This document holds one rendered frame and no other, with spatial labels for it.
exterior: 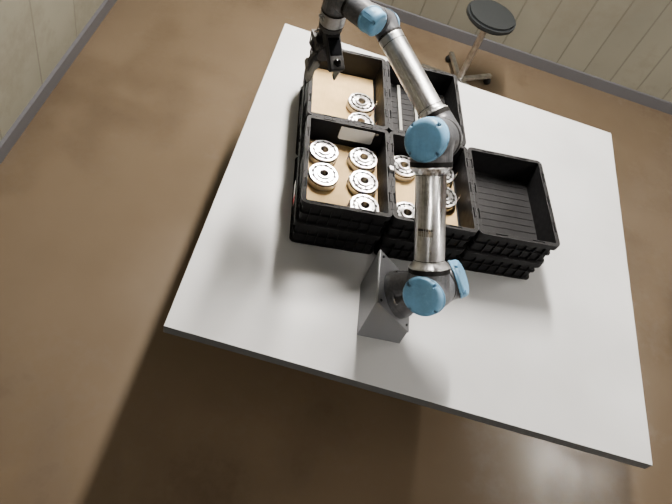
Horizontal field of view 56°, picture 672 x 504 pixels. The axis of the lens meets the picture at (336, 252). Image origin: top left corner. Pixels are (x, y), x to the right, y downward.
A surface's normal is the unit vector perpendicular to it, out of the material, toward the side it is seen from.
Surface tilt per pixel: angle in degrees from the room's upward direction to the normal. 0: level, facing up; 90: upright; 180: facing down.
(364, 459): 0
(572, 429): 0
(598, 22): 90
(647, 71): 90
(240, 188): 0
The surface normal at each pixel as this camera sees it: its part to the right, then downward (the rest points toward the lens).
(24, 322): 0.25, -0.56
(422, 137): -0.45, 0.04
